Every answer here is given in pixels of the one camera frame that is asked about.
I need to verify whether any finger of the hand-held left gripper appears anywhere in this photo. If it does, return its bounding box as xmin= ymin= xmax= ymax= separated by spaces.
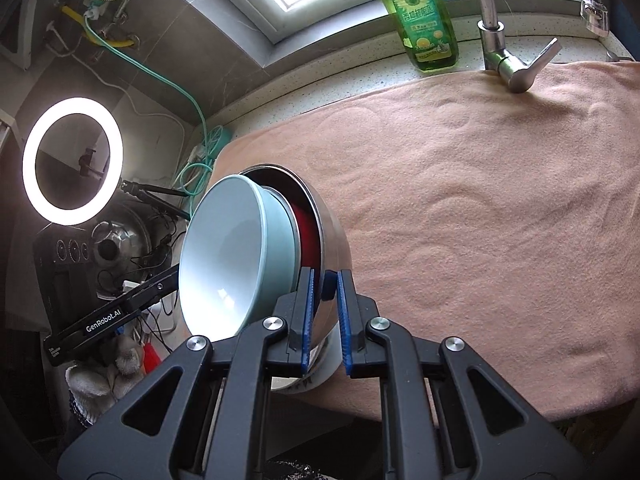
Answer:
xmin=124 ymin=265 xmax=182 ymax=312

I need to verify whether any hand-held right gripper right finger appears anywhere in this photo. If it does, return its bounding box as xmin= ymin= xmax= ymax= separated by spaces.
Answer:
xmin=336 ymin=269 xmax=586 ymax=480

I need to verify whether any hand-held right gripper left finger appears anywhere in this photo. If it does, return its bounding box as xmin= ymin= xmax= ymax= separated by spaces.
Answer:
xmin=56 ymin=266 xmax=317 ymax=480

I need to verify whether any grey leaf print white plate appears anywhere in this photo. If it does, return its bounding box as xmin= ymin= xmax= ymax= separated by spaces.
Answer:
xmin=270 ymin=335 xmax=347 ymax=395

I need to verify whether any light blue ceramic bowl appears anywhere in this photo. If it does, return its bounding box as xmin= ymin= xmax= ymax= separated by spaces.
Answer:
xmin=177 ymin=174 xmax=297 ymax=342

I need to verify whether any red steel bowl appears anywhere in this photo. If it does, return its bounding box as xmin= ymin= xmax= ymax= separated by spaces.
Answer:
xmin=289 ymin=200 xmax=322 ymax=270

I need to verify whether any large stainless steel bowl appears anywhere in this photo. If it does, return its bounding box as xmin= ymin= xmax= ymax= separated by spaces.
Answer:
xmin=240 ymin=162 xmax=354 ymax=376

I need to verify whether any person's left hand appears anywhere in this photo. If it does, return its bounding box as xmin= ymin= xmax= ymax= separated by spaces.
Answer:
xmin=65 ymin=336 xmax=146 ymax=405

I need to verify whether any white power strip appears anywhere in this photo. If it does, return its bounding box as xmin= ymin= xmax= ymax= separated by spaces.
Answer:
xmin=121 ymin=280 xmax=176 ymax=336

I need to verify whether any steel pot lid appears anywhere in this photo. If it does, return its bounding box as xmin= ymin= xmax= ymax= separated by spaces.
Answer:
xmin=91 ymin=216 xmax=154 ymax=282

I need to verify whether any black appliance with dials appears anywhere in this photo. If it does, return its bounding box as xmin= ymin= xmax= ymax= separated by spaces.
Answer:
xmin=32 ymin=232 xmax=97 ymax=332

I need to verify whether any red flat packet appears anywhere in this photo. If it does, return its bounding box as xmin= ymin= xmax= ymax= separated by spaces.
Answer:
xmin=140 ymin=340 xmax=164 ymax=377

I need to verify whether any black tripod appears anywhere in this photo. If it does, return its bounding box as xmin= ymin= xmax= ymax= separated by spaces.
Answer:
xmin=121 ymin=179 xmax=195 ymax=222

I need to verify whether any pink towel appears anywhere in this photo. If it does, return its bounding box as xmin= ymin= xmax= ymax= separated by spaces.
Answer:
xmin=192 ymin=60 xmax=640 ymax=423

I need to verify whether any yellow gas pipe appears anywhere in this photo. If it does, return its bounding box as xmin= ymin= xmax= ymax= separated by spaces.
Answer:
xmin=59 ymin=4 xmax=137 ymax=49

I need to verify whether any green dish soap bottle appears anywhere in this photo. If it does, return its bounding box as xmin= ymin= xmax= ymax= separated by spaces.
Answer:
xmin=367 ymin=0 xmax=460 ymax=77

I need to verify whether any chrome kitchen faucet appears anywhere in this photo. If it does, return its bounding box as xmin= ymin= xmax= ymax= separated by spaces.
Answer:
xmin=467 ymin=0 xmax=564 ymax=94

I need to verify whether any white ring light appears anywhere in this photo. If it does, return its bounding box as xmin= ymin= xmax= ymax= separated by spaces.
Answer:
xmin=22 ymin=97 xmax=124 ymax=226

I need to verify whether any turquoise cable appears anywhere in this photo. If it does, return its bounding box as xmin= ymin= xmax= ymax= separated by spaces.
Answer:
xmin=84 ymin=14 xmax=233 ymax=202

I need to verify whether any white wall socket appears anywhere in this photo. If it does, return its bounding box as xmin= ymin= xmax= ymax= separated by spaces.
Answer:
xmin=82 ymin=0 xmax=109 ymax=24

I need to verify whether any white window frame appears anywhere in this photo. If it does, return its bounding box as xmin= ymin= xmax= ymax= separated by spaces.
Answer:
xmin=182 ymin=0 xmax=573 ymax=70

